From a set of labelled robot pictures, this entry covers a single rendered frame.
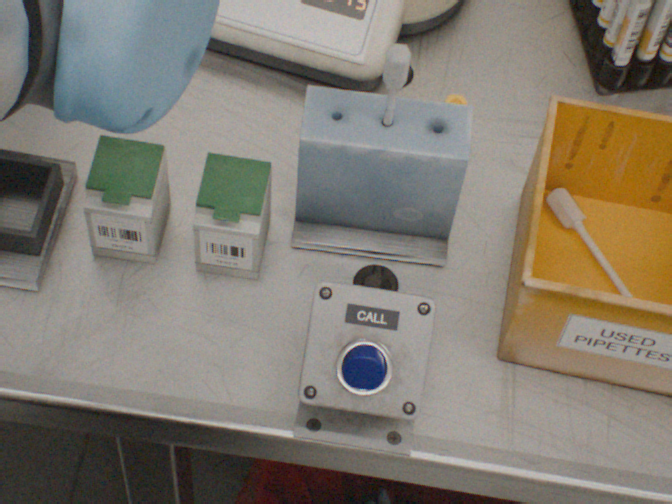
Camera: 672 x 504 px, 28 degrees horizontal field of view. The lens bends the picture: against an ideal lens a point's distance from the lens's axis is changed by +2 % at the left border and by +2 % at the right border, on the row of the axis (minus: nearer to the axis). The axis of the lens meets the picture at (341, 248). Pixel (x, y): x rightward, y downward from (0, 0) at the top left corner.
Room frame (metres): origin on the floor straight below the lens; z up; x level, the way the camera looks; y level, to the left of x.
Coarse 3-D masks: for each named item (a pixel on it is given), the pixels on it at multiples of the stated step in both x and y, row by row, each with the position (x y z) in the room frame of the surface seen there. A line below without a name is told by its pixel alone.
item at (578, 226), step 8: (576, 224) 0.47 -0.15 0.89; (584, 232) 0.46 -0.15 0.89; (584, 240) 0.46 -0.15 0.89; (592, 240) 0.46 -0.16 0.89; (592, 248) 0.45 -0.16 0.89; (600, 256) 0.45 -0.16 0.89; (608, 264) 0.44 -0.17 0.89; (608, 272) 0.44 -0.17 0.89; (616, 280) 0.43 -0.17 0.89; (624, 288) 0.43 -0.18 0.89; (624, 296) 0.42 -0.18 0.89; (632, 296) 0.42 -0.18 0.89
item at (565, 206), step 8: (552, 192) 0.49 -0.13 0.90; (560, 192) 0.49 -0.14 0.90; (568, 192) 0.49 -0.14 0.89; (552, 200) 0.48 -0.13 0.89; (560, 200) 0.48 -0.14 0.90; (568, 200) 0.48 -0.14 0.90; (552, 208) 0.48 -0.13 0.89; (560, 208) 0.48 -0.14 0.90; (568, 208) 0.48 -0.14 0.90; (576, 208) 0.48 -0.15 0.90; (560, 216) 0.47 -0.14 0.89; (568, 216) 0.47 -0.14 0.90; (576, 216) 0.47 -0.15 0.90; (584, 216) 0.48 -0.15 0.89; (568, 224) 0.47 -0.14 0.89
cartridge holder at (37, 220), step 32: (0, 160) 0.45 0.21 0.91; (32, 160) 0.45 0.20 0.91; (64, 160) 0.47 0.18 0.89; (0, 192) 0.44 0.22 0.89; (32, 192) 0.44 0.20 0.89; (64, 192) 0.45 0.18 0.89; (0, 224) 0.42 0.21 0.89; (32, 224) 0.42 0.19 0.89; (0, 256) 0.40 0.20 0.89; (32, 256) 0.40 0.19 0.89; (32, 288) 0.38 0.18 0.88
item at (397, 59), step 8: (392, 48) 0.47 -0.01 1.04; (400, 48) 0.47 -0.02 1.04; (392, 56) 0.47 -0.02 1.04; (400, 56) 0.47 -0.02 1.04; (408, 56) 0.47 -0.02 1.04; (384, 64) 0.47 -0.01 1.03; (392, 64) 0.46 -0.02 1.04; (400, 64) 0.46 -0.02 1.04; (408, 64) 0.47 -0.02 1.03; (384, 72) 0.47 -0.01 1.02; (392, 72) 0.46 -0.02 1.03; (400, 72) 0.46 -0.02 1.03; (384, 80) 0.47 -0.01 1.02; (392, 80) 0.46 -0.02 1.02; (400, 80) 0.46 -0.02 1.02; (392, 88) 0.46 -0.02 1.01; (400, 88) 0.46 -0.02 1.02
